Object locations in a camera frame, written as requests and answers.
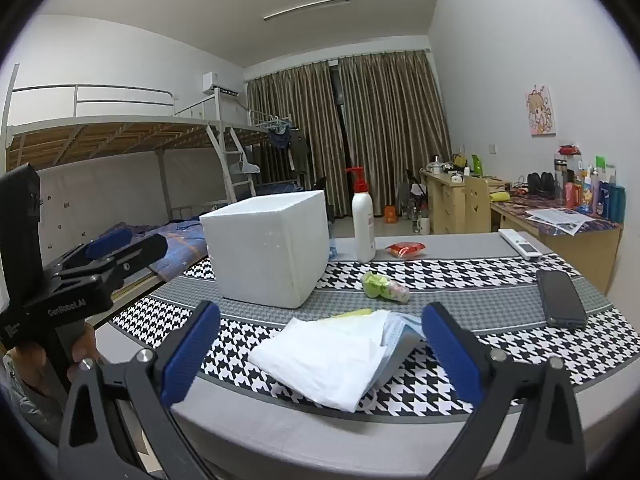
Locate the black smartphone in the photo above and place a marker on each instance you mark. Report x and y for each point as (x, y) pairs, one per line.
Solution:
(560, 300)

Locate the small red object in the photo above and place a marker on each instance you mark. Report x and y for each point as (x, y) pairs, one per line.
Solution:
(569, 150)

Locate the yellow foam net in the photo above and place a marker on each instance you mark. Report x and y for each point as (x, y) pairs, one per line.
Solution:
(347, 315)

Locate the wooden desk with patterned cover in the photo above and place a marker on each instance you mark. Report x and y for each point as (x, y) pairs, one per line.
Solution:
(590, 255)

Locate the dark hanging clothes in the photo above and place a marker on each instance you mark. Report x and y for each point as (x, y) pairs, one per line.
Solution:
(292, 147)

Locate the light wooden drawer desk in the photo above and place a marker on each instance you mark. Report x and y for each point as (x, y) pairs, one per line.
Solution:
(442, 205)

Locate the blue checked quilt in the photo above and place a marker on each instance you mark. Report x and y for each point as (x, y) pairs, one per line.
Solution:
(170, 242)

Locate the green pink wrapped packet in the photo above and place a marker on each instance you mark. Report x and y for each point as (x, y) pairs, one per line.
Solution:
(384, 286)

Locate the group of toiletry bottles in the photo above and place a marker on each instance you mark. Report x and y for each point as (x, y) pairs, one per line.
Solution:
(600, 195)

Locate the steel pot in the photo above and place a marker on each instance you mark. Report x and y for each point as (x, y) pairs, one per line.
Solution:
(435, 165)

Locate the person's left hand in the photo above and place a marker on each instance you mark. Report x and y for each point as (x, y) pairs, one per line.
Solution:
(84, 347)

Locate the red snack packet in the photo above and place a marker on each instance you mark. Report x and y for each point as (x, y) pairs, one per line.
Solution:
(406, 250)

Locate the cartoon wall poster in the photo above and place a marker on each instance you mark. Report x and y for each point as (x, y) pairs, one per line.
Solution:
(541, 111)

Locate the blue face mask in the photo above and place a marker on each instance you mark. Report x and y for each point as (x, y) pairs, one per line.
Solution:
(402, 337)

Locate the blue printed plastic packet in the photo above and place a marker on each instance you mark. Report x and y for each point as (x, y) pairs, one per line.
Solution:
(333, 250)

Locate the yellow cloth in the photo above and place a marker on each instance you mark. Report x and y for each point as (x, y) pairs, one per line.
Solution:
(500, 196)

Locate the white foam box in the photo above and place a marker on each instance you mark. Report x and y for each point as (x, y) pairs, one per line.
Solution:
(260, 255)

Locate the ceiling tube light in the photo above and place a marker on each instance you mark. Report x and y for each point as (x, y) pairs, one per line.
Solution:
(307, 8)

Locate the brown curtain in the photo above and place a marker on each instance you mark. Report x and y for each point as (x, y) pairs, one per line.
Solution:
(395, 120)
(295, 110)

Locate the white air conditioner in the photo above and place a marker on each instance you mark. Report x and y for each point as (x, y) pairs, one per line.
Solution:
(217, 85)

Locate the white bunk bed ladder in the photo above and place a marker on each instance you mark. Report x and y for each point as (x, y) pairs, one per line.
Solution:
(232, 170)

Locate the orange container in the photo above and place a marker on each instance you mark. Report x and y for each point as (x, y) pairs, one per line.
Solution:
(390, 214)

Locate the printed paper sheets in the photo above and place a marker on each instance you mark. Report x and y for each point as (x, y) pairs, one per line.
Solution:
(560, 220)

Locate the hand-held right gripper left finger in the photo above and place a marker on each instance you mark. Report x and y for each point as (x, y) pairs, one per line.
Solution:
(192, 355)

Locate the person's left forearm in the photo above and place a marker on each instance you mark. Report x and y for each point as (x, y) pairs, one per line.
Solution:
(30, 405)

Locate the white remote control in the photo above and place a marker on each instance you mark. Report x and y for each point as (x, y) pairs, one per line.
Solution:
(520, 244)

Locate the blue checked mattress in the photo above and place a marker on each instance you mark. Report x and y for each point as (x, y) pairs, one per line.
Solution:
(272, 189)

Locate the pale grey cloth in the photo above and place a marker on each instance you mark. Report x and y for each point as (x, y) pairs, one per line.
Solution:
(320, 360)

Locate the white lotion pump bottle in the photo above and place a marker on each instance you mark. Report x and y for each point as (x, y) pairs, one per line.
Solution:
(363, 225)

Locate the light wooden chair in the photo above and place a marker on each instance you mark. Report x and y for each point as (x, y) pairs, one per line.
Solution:
(477, 205)

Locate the white metal bunk bed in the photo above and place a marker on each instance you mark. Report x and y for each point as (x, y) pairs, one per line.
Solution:
(100, 132)
(275, 120)

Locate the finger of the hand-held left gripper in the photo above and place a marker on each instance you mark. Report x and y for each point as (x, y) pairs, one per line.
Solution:
(111, 241)
(142, 255)

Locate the white floor flask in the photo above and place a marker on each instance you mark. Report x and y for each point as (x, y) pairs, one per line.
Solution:
(424, 224)

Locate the houndstooth table cloth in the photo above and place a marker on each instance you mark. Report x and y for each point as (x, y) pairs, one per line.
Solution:
(500, 280)

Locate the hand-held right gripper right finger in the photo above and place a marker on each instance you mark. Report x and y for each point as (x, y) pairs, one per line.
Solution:
(450, 355)

